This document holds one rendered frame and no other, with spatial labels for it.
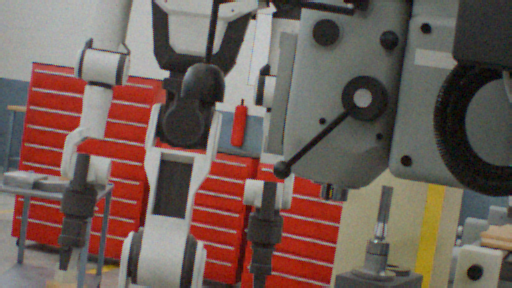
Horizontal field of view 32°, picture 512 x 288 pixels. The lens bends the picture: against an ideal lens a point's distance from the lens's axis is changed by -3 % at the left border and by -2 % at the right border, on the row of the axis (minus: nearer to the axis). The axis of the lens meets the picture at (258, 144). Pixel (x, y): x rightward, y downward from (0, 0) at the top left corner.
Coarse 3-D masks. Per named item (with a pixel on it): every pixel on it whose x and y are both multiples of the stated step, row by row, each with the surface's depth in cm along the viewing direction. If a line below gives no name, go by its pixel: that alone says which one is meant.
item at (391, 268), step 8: (392, 264) 194; (400, 264) 196; (344, 272) 184; (352, 272) 183; (360, 272) 180; (368, 272) 180; (392, 272) 184; (400, 272) 188; (408, 272) 190; (336, 280) 181; (344, 280) 180; (352, 280) 179; (360, 280) 178; (368, 280) 179; (376, 280) 179; (384, 280) 179; (392, 280) 181; (400, 280) 184; (408, 280) 186; (416, 280) 190
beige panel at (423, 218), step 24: (360, 192) 326; (408, 192) 321; (432, 192) 318; (456, 192) 316; (360, 216) 326; (408, 216) 321; (432, 216) 318; (456, 216) 316; (360, 240) 326; (408, 240) 321; (432, 240) 318; (336, 264) 329; (360, 264) 326; (408, 264) 321; (432, 264) 318
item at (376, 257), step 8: (368, 248) 182; (376, 248) 181; (384, 248) 181; (368, 256) 182; (376, 256) 181; (384, 256) 181; (368, 264) 182; (376, 264) 181; (384, 264) 182; (376, 272) 181; (384, 272) 182
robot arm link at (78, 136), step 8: (80, 128) 224; (88, 128) 224; (96, 128) 224; (72, 136) 223; (80, 136) 223; (88, 136) 224; (96, 136) 224; (72, 144) 223; (64, 152) 223; (72, 152) 224; (64, 160) 223; (64, 168) 223; (64, 176) 225
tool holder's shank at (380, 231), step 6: (384, 186) 182; (390, 186) 181; (384, 192) 181; (390, 192) 181; (384, 198) 181; (390, 198) 182; (384, 204) 181; (390, 204) 182; (378, 210) 182; (384, 210) 181; (378, 216) 182; (384, 216) 182; (378, 222) 182; (384, 222) 182; (378, 228) 182; (384, 228) 182; (378, 234) 182; (384, 234) 182; (378, 240) 182; (384, 240) 182
